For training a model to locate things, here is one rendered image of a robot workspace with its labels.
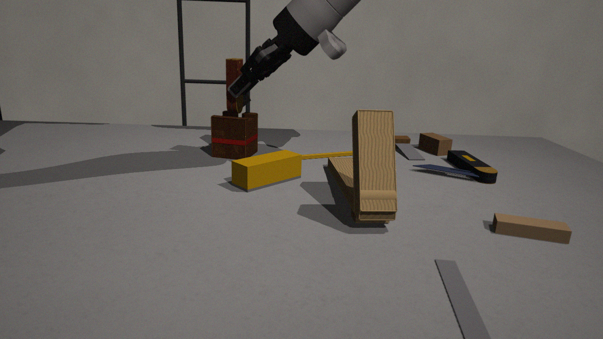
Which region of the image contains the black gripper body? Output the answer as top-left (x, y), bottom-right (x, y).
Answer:
top-left (264, 7), bottom-right (319, 68)

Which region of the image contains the grey flat bar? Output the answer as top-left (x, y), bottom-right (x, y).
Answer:
top-left (435, 259), bottom-right (491, 339)

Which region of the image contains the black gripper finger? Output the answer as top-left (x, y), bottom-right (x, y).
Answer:
top-left (243, 53), bottom-right (292, 95)
top-left (228, 38), bottom-right (286, 98)

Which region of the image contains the brown rectangular wooden block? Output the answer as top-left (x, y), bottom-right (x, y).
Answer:
top-left (492, 213), bottom-right (572, 244)

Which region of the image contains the yellow rectangular block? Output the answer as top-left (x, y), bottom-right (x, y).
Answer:
top-left (232, 150), bottom-right (302, 192)

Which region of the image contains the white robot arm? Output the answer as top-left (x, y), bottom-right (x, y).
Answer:
top-left (286, 0), bottom-right (361, 60)

